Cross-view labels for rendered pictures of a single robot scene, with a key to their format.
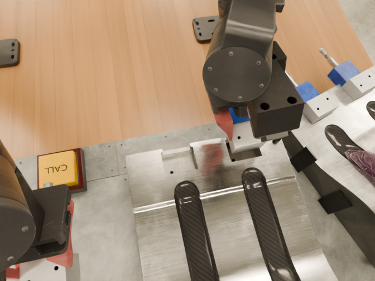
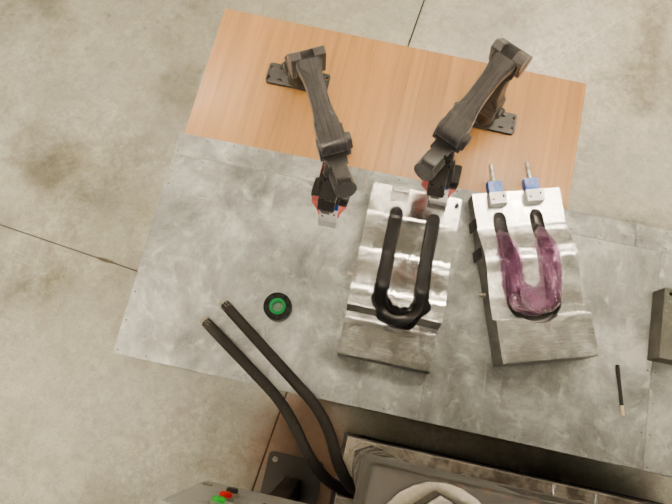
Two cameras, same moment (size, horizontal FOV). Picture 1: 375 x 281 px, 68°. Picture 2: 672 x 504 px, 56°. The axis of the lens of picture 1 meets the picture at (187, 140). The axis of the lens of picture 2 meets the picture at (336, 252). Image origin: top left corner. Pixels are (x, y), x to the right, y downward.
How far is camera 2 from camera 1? 1.40 m
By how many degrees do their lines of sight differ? 13
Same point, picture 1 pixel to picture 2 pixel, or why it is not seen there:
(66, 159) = not seen: hidden behind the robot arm
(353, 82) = (527, 192)
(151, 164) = (384, 191)
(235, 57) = (423, 167)
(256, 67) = (429, 172)
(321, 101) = (498, 195)
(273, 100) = (435, 184)
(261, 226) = (426, 244)
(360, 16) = not seen: outside the picture
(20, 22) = (334, 60)
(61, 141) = not seen: hidden behind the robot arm
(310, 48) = (531, 157)
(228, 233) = (408, 239)
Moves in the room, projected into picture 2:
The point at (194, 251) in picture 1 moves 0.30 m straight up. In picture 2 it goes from (388, 240) to (398, 206)
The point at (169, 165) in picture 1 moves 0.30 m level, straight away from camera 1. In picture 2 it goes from (394, 196) to (428, 109)
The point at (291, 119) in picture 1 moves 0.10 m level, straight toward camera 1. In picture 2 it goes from (439, 193) to (404, 207)
